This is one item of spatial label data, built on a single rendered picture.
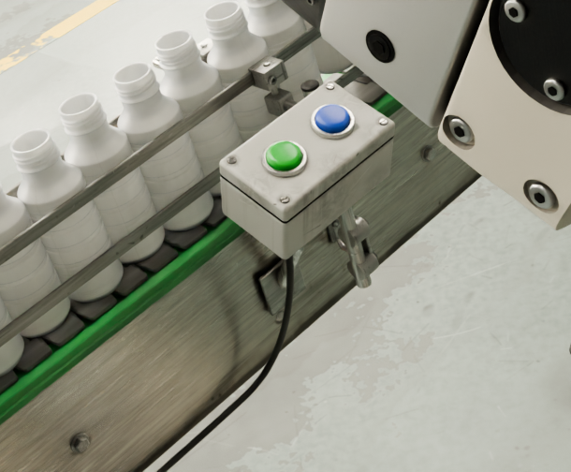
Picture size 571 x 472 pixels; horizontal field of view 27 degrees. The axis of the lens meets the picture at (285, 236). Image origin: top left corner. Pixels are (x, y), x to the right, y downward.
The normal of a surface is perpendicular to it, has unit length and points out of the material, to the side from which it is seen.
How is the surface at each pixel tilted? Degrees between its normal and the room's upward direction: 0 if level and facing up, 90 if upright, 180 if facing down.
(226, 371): 90
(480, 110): 90
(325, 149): 20
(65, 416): 90
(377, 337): 0
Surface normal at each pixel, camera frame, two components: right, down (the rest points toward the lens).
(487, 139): -0.70, 0.56
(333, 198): 0.72, 0.55
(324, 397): -0.25, -0.77
